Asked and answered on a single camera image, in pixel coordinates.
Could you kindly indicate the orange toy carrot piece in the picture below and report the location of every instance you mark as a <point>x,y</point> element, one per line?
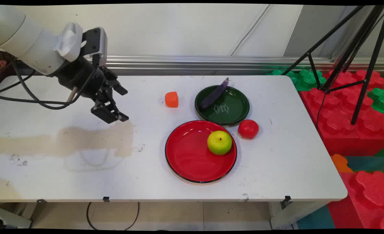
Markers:
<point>172,99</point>

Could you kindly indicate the red foam block flower studs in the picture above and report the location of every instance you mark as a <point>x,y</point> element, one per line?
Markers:
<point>367,198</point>

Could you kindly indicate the red toy tomato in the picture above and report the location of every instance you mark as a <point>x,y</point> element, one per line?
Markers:
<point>248,129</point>

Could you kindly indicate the green yellow toy apple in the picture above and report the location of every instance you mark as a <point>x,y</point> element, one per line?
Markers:
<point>219,143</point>

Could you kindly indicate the green foam block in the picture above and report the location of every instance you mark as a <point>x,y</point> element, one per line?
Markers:
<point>304,79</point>
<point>381,100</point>

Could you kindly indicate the large red foam block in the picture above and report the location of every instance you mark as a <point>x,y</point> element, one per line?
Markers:
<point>338,120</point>

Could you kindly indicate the orange foam piece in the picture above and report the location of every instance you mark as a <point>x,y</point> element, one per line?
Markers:
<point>340,163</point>

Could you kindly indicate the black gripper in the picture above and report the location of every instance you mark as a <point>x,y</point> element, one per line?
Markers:
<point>78,76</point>

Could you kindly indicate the black table edge clip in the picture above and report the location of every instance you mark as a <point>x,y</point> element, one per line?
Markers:
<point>106,198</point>
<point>42,201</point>
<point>287,198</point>

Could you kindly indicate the purple toy eggplant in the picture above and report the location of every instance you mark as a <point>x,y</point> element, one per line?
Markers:
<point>215,94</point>

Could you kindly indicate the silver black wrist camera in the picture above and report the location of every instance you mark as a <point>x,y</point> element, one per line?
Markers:
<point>97,44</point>

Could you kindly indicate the dark green plate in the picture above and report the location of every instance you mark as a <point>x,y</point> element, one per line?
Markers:
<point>226,109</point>

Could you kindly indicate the white table leg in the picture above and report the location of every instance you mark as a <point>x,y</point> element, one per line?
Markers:
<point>292,214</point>

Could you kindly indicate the aluminium wall rail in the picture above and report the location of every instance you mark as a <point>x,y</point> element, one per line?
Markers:
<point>211,61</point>

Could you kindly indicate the red plate black rim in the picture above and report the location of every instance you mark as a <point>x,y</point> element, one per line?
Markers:
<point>188,154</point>

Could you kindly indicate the black tripod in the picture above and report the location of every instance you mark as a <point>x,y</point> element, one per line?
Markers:
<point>364,52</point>

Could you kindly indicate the dark woven basket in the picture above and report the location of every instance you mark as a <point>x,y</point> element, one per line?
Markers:
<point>3,76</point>

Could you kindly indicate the teal foam mat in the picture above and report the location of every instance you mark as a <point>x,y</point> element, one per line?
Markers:
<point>367,163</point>

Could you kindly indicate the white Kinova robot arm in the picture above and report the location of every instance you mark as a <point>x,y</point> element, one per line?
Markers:
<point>23,39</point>

